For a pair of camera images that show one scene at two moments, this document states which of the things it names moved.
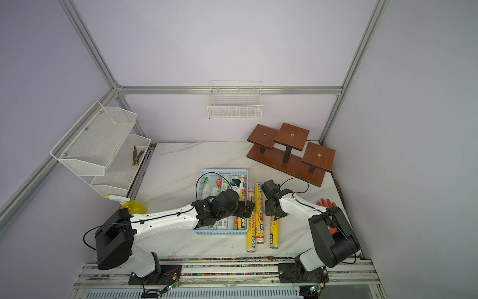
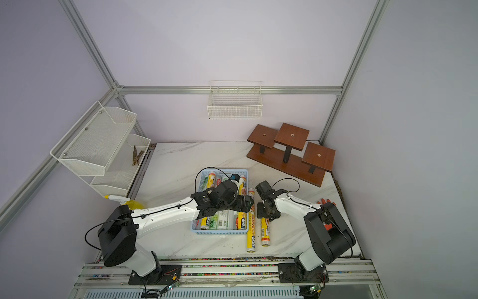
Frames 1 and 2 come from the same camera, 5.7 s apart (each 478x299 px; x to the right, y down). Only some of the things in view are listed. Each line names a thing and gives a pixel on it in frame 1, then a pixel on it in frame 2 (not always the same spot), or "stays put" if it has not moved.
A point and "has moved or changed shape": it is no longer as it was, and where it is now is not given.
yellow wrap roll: [274, 233] → [211, 180]
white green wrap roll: [204, 187] stays put
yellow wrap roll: [241, 223] stays put
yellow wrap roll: [259, 210] has moved or changed shape
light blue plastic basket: [211, 180] stays put
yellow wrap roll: [251, 244] stays put
